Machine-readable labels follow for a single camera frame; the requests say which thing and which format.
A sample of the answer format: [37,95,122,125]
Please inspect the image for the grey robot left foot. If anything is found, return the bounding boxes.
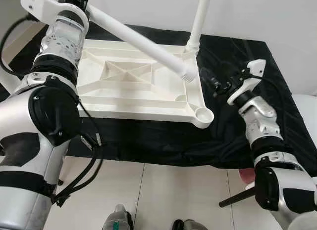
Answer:
[102,204,134,230]

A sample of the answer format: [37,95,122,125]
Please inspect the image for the white plastic children table top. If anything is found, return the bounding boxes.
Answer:
[74,39,215,130]

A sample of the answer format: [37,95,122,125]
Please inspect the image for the black table cover cloth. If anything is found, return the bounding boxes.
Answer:
[0,22,317,177]

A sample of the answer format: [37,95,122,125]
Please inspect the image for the red round object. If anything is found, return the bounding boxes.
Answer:
[239,168,256,185]

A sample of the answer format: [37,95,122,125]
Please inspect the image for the white domed appliance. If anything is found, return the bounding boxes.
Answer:
[297,94,317,137]

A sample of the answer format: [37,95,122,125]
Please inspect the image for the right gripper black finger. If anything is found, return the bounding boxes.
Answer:
[199,68,221,94]
[220,62,243,80]

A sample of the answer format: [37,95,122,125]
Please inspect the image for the black work table leg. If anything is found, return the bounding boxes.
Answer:
[219,187,258,208]

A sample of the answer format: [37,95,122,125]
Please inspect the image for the black torso cable loop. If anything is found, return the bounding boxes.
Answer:
[52,99,106,207]

